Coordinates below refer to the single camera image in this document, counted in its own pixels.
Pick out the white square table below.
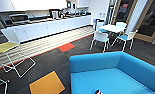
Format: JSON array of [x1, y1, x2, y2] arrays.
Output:
[[99, 23, 127, 34]]

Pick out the white chair blue seat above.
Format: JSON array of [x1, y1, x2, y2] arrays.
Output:
[[111, 29, 139, 52], [92, 19, 107, 34]]

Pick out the white upper cabinets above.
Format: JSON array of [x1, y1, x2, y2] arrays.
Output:
[[0, 0, 91, 13]]

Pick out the black microwave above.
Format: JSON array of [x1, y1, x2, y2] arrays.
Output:
[[9, 13, 29, 24]]

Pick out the white kitchen counter cabinets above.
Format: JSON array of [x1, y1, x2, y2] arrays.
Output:
[[12, 14, 93, 44]]

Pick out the blue sofa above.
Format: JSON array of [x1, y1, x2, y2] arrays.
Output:
[[68, 50, 155, 94]]

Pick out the wood framed glass door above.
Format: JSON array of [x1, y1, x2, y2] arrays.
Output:
[[135, 0, 155, 44], [111, 0, 137, 25]]

